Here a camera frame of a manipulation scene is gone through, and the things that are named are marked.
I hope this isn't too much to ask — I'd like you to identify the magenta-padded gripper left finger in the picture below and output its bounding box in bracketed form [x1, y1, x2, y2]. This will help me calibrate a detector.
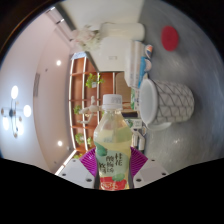
[54, 147, 100, 190]

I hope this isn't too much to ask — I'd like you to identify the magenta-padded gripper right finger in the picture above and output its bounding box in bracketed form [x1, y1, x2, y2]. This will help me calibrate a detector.
[128, 147, 170, 189]

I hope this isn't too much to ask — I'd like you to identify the clear yellow drink bottle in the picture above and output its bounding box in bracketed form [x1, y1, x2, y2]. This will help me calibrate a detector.
[92, 93, 133, 192]

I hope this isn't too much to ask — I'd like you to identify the white patterned mug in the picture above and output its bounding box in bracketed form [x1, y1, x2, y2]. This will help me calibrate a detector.
[138, 78, 196, 132]

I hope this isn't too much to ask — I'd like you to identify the green white box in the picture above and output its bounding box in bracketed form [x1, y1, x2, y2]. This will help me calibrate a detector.
[130, 87, 141, 111]

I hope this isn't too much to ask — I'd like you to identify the orange wooden shelf unit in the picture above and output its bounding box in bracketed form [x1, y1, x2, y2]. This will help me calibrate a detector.
[54, 54, 134, 176]

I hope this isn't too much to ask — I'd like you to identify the round-bulb ceiling chandelier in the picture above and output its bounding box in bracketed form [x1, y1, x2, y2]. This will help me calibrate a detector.
[0, 84, 33, 139]

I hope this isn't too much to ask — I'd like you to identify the beige chair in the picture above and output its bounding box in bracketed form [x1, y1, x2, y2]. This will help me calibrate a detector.
[114, 71, 134, 101]

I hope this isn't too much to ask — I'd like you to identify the ceiling air vent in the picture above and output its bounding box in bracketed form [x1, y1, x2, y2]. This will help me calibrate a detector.
[33, 72, 42, 98]

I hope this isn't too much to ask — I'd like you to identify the white book stack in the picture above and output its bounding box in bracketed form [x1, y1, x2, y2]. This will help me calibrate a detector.
[128, 39, 148, 89]

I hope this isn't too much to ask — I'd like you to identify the pink white flower bouquet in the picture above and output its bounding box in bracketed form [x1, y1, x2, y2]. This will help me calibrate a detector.
[71, 25, 102, 52]

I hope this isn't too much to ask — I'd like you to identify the flat round red coaster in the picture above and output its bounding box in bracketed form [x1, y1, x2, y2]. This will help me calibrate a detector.
[161, 25, 180, 52]

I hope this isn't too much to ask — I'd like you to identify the white ceramic vase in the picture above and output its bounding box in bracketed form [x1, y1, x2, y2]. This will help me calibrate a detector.
[99, 22, 146, 43]

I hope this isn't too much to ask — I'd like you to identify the grey curtain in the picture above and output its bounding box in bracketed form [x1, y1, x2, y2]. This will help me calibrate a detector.
[49, 14, 76, 43]

